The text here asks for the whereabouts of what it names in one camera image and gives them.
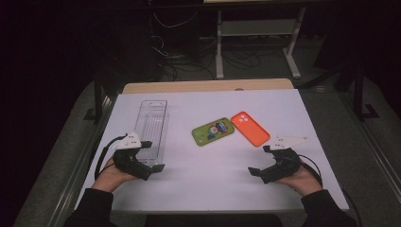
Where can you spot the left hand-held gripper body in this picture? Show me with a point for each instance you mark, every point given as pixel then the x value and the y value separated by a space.
pixel 126 159

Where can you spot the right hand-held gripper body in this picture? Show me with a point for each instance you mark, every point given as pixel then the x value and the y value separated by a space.
pixel 283 164

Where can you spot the clear plastic tray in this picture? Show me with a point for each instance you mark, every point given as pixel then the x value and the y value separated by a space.
pixel 153 126

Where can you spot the orange phone case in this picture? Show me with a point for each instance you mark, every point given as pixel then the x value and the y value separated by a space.
pixel 252 130

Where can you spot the green cartoon phone case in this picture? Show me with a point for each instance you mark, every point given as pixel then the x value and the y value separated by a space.
pixel 205 135

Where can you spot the person's left hand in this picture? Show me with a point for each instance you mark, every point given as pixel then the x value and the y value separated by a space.
pixel 108 178

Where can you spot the person's right hand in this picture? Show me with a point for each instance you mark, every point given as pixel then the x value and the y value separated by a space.
pixel 302 183

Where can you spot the black metal stand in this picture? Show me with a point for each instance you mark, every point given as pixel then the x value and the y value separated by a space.
pixel 98 101
pixel 357 91

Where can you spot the light wooden table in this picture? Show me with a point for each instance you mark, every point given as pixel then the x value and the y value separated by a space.
pixel 205 85

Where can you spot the metal rail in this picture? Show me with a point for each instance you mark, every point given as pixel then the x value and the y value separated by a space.
pixel 378 153
pixel 82 160

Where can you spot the white metal desk frame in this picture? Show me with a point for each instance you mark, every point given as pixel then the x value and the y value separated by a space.
pixel 258 27

